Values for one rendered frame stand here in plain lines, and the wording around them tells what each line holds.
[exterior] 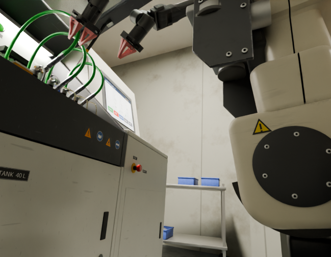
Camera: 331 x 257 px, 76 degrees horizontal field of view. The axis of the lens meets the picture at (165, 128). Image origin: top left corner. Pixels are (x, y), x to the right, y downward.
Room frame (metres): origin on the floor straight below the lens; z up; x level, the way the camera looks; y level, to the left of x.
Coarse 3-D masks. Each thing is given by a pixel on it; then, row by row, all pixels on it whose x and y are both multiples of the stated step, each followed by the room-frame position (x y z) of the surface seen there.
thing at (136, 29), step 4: (136, 24) 0.70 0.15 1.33; (136, 28) 0.70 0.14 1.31; (140, 28) 0.70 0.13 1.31; (124, 32) 0.73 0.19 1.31; (132, 32) 0.71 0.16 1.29; (136, 32) 0.71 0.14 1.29; (140, 32) 0.71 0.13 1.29; (144, 32) 0.71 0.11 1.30; (132, 36) 0.71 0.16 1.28; (136, 36) 0.71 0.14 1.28; (140, 36) 0.72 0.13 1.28; (144, 36) 0.73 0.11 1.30; (132, 40) 0.70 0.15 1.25; (136, 40) 0.73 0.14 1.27; (140, 40) 0.74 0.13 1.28; (140, 48) 0.74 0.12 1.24
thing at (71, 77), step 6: (48, 36) 0.85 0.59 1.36; (54, 36) 0.86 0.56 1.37; (42, 42) 0.87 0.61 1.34; (36, 48) 0.87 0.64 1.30; (84, 48) 0.79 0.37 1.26; (84, 54) 0.78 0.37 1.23; (30, 60) 0.88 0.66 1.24; (84, 60) 0.78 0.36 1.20; (30, 66) 0.88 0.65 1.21; (78, 72) 0.79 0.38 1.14; (72, 78) 0.80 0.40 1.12; (60, 84) 0.81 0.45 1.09
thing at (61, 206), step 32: (0, 160) 0.47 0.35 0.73; (32, 160) 0.55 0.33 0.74; (64, 160) 0.65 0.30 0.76; (96, 160) 0.80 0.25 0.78; (0, 192) 0.49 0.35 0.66; (32, 192) 0.57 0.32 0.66; (64, 192) 0.68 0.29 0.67; (96, 192) 0.83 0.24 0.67; (0, 224) 0.51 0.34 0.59; (32, 224) 0.59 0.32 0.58; (64, 224) 0.70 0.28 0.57; (96, 224) 0.86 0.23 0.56; (0, 256) 0.53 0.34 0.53; (32, 256) 0.61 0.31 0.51; (64, 256) 0.73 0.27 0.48; (96, 256) 0.89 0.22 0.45
